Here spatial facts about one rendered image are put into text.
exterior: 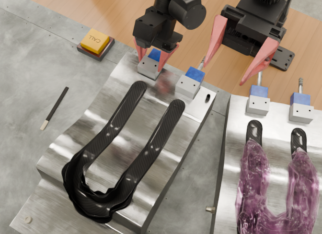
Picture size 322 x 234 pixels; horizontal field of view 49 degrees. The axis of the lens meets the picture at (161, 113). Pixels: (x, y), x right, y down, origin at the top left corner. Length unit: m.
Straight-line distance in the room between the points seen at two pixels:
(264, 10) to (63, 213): 0.58
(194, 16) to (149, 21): 0.09
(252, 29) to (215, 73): 0.47
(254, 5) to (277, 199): 0.43
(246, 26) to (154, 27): 0.23
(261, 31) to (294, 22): 0.64
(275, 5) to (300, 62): 0.53
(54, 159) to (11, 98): 0.31
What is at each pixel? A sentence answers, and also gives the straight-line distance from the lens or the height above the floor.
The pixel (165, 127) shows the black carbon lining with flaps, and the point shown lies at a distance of 0.85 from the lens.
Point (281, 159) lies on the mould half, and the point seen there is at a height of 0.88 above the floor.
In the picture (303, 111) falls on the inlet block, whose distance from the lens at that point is 0.94.
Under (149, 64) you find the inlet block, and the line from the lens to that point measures 0.89.
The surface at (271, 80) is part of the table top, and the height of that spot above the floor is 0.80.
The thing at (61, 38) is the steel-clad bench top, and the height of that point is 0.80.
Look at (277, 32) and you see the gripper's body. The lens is 0.59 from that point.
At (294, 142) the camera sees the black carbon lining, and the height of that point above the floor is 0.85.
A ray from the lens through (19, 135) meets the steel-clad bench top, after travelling 1.00.
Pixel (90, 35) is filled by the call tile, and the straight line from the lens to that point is 1.06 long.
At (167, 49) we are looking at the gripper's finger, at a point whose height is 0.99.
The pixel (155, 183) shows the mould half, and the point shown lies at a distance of 0.77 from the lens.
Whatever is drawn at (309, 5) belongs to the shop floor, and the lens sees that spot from 2.45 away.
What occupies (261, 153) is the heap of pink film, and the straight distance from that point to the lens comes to 0.84.
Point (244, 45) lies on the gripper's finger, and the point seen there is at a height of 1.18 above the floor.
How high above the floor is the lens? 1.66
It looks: 64 degrees down
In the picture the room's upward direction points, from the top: 2 degrees clockwise
